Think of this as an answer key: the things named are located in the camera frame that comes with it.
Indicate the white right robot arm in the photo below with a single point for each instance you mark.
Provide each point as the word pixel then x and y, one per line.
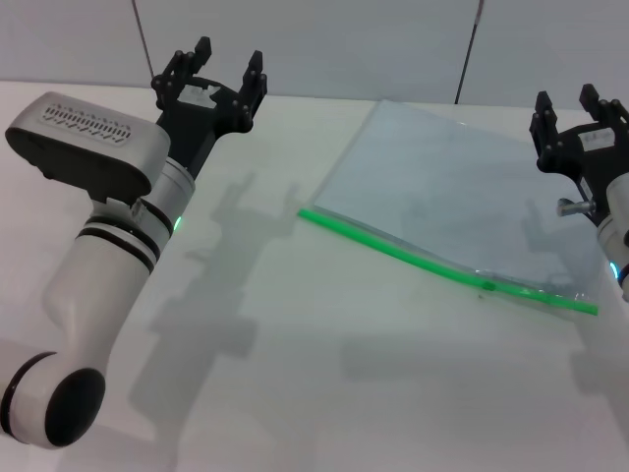
pixel 616 236

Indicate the silver mount bolt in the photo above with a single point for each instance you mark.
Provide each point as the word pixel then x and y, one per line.
pixel 570 206

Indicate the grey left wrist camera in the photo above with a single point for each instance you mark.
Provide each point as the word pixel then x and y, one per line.
pixel 98 142

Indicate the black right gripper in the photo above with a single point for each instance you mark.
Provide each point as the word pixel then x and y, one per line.
pixel 602 162

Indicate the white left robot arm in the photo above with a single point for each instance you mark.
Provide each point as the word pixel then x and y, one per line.
pixel 108 275

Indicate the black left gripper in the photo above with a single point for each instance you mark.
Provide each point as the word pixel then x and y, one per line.
pixel 196 128

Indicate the clear green-zipper document bag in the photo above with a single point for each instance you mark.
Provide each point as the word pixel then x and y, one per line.
pixel 442 196

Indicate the green zipper slider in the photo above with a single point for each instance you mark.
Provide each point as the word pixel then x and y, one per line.
pixel 487 287

